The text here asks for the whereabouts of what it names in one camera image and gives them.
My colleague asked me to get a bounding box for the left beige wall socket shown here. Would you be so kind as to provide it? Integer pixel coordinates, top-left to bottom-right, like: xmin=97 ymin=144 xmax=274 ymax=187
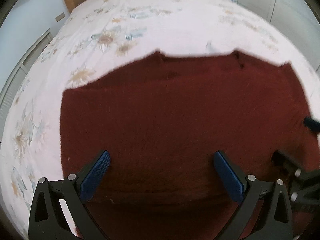
xmin=55 ymin=12 xmax=66 ymax=22

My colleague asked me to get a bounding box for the white wardrobe with panel doors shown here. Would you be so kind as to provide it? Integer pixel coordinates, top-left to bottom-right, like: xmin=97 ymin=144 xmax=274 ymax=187
xmin=234 ymin=0 xmax=319 ymax=72

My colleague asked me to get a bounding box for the white radiator cover cabinet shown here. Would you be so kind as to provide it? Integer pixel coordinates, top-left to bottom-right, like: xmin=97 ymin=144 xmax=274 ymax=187
xmin=1 ymin=29 xmax=53 ymax=138

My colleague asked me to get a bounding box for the dark red knitted sweater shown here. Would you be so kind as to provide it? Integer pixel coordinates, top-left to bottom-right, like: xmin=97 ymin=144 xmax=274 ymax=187
xmin=60 ymin=51 xmax=319 ymax=239

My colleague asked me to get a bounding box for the white floral bed cover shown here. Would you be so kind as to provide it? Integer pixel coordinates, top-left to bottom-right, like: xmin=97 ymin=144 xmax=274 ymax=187
xmin=1 ymin=0 xmax=319 ymax=239

